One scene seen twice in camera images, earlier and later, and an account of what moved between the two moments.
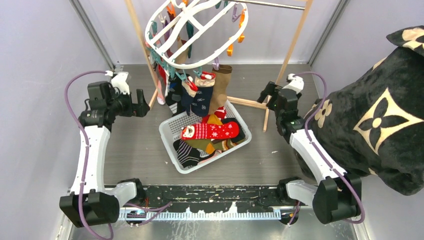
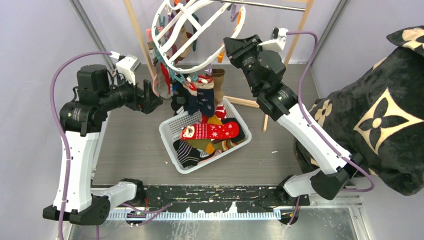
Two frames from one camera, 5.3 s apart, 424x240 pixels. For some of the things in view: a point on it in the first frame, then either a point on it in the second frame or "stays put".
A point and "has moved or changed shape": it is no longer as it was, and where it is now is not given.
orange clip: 230,50 has moved or changed shape
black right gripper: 269,90 → 248,45
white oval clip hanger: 185,33 stays put
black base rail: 213,198 stays put
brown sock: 221,80 has moved or changed shape
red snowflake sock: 224,130 stays put
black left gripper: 139,109 → 146,102
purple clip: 216,65 → 209,71
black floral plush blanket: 375,126 stays put
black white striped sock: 189,156 stays put
